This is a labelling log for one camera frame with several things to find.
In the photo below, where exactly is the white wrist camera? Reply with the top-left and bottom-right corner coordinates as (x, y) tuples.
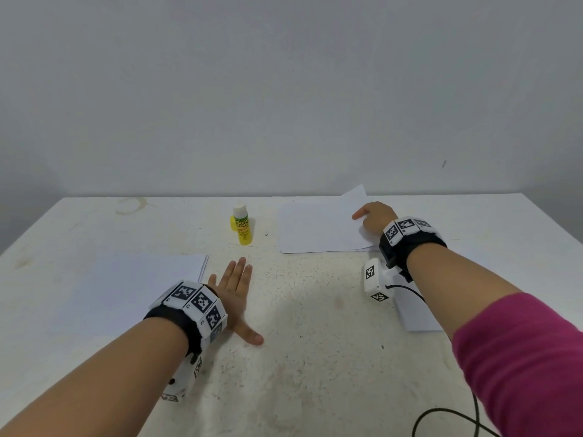
(160, 349), (207, 404)
(363, 256), (403, 305)

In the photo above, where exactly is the yellow glue stick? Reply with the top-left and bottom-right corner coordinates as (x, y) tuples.
(231, 203), (255, 248)

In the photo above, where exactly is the person's left hand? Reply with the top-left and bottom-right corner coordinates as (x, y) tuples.
(206, 257), (266, 348)

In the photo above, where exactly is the person's right forearm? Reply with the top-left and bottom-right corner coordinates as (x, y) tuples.
(404, 242), (527, 343)

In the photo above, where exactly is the stack of white paper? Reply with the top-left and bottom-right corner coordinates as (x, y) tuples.
(55, 250), (211, 341)
(390, 245), (513, 334)

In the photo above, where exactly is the pink sleeve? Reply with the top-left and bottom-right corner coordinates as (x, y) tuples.
(452, 291), (583, 437)

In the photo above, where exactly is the black cable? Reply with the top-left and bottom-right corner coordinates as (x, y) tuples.
(386, 283), (499, 437)

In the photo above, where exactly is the black marker wristband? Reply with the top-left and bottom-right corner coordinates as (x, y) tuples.
(377, 215), (449, 284)
(143, 279), (230, 359)

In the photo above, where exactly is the glued white paper sheet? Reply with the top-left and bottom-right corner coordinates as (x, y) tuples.
(275, 183), (383, 256)

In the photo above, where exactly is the person's left forearm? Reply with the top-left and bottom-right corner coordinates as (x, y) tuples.
(0, 316), (189, 437)

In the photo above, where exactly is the person's right hand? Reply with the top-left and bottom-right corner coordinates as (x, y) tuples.
(350, 201), (400, 241)

